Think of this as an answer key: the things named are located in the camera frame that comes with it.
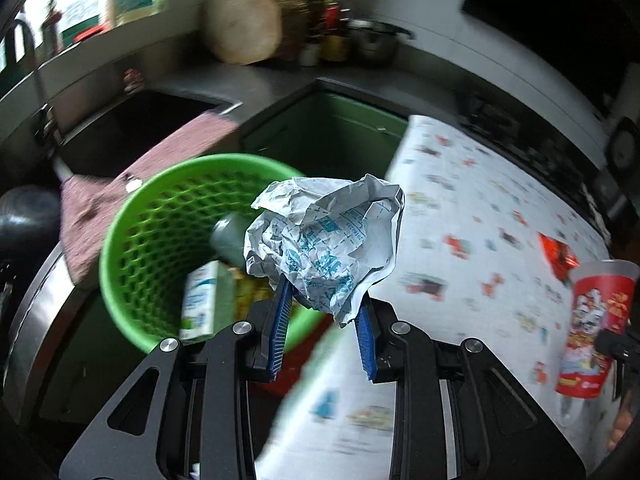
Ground yellow label jar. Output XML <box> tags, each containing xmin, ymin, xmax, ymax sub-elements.
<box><xmin>320</xmin><ymin>35</ymin><xmax>349</xmax><ymax>64</ymax></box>

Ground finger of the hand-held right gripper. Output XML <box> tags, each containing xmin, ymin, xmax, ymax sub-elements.
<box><xmin>595</xmin><ymin>329</ymin><xmax>640</xmax><ymax>363</ymax></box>

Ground steel pot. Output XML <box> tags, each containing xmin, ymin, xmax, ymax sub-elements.
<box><xmin>350</xmin><ymin>19</ymin><xmax>416</xmax><ymax>66</ymax></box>

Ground dark kitchen sink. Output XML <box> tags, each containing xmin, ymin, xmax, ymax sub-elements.
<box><xmin>52</xmin><ymin>87</ymin><xmax>243</xmax><ymax>181</ymax></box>

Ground steel faucet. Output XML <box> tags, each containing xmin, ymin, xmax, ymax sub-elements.
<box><xmin>10</xmin><ymin>19</ymin><xmax>76</xmax><ymax>181</ymax></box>

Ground yellow snack packet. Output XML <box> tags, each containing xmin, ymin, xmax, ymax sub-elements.
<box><xmin>227</xmin><ymin>265</ymin><xmax>278</xmax><ymax>326</ymax></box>

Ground grey green bottle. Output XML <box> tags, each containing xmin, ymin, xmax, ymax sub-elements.
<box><xmin>210</xmin><ymin>211</ymin><xmax>261</xmax><ymax>268</ymax></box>

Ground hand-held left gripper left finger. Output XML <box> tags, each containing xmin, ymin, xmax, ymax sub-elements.
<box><xmin>59</xmin><ymin>277</ymin><xmax>293</xmax><ymax>480</ymax></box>

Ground black gas stove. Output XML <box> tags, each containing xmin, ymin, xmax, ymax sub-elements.
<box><xmin>460</xmin><ymin>95</ymin><xmax>621</xmax><ymax>241</ymax></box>

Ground dark sauce bottle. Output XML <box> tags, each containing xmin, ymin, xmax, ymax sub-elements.
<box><xmin>300</xmin><ymin>0</ymin><xmax>325</xmax><ymax>43</ymax></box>

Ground white wrapper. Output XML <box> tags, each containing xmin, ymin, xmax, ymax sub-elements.
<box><xmin>243</xmin><ymin>173</ymin><xmax>406</xmax><ymax>329</ymax></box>

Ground black range hood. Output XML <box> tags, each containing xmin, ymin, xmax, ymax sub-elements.
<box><xmin>460</xmin><ymin>0</ymin><xmax>640</xmax><ymax>111</ymax></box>

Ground red printed paper cup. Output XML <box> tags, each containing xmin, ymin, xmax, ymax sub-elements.
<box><xmin>555</xmin><ymin>259</ymin><xmax>640</xmax><ymax>401</ymax></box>

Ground white milk carton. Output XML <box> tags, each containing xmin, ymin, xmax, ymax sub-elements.
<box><xmin>179</xmin><ymin>260</ymin><xmax>236</xmax><ymax>343</ymax></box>

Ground dark round bowl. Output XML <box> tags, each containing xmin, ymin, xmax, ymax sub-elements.
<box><xmin>0</xmin><ymin>185</ymin><xmax>63</xmax><ymax>252</ymax></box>

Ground round wooden cutting board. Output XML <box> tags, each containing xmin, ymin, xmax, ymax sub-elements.
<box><xmin>202</xmin><ymin>0</ymin><xmax>306</xmax><ymax>66</ymax></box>

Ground white printed cloth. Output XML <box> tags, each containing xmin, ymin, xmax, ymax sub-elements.
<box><xmin>252</xmin><ymin>115</ymin><xmax>621</xmax><ymax>480</ymax></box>

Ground pink dish cloth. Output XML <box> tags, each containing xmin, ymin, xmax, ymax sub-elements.
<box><xmin>59</xmin><ymin>110</ymin><xmax>243</xmax><ymax>291</ymax></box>

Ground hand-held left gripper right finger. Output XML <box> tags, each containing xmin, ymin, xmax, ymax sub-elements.
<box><xmin>352</xmin><ymin>295</ymin><xmax>586</xmax><ymax>480</ymax></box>

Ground orange snack packet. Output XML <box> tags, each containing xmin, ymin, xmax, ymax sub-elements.
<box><xmin>537</xmin><ymin>232</ymin><xmax>582</xmax><ymax>283</ymax></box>

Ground small red figurine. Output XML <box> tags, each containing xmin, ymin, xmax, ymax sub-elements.
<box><xmin>122</xmin><ymin>67</ymin><xmax>146</xmax><ymax>94</ymax></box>

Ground person's right hand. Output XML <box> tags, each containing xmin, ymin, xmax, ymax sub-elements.
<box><xmin>606</xmin><ymin>400</ymin><xmax>640</xmax><ymax>456</ymax></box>

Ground green plastic basket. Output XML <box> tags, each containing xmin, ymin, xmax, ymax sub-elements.
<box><xmin>98</xmin><ymin>153</ymin><xmax>321</xmax><ymax>354</ymax></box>

